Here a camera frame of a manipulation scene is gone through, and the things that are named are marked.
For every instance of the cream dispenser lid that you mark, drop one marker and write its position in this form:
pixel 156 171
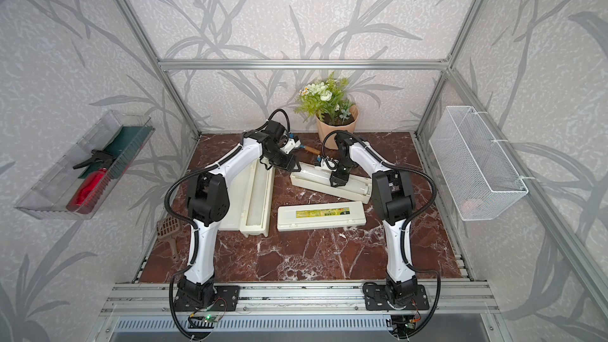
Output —
pixel 320 216

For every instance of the white wire basket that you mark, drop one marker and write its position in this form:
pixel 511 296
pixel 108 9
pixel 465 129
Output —
pixel 482 180

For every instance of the blue hand rake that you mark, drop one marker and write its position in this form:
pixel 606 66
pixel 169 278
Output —
pixel 308 148

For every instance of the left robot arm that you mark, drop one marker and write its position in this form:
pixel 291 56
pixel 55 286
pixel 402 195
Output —
pixel 208 199

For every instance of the pink flower pot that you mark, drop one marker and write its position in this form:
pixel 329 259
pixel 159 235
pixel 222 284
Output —
pixel 324 128

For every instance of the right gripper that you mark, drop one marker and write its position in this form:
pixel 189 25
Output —
pixel 338 180

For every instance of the clear plastic wall tray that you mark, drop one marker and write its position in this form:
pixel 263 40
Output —
pixel 76 186

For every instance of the plastic wrap roll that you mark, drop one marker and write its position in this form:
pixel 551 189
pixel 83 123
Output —
pixel 324 176

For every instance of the cream dispenser base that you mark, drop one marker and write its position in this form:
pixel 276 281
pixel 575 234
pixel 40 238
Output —
pixel 251 201

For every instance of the red spray bottle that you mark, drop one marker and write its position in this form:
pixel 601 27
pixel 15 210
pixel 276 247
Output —
pixel 90 191

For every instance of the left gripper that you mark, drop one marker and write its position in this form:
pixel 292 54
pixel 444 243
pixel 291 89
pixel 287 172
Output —
pixel 290 164

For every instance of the cream wrap dispenser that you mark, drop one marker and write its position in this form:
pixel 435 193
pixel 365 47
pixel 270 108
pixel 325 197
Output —
pixel 337 192

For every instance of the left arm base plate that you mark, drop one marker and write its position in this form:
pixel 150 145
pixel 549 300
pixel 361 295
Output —
pixel 217 298

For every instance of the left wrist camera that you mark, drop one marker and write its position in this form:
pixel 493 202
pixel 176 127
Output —
pixel 293 143

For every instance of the brown slotted scoop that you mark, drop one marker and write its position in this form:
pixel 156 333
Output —
pixel 168 229

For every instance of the green folded cloth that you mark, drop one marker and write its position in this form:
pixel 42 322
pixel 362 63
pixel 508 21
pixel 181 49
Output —
pixel 123 147

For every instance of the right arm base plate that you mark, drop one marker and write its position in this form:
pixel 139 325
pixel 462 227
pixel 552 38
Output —
pixel 381 297

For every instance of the green artificial plant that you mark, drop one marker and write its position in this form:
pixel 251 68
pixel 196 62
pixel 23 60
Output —
pixel 327 101

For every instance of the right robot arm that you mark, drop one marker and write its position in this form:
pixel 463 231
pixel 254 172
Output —
pixel 393 201

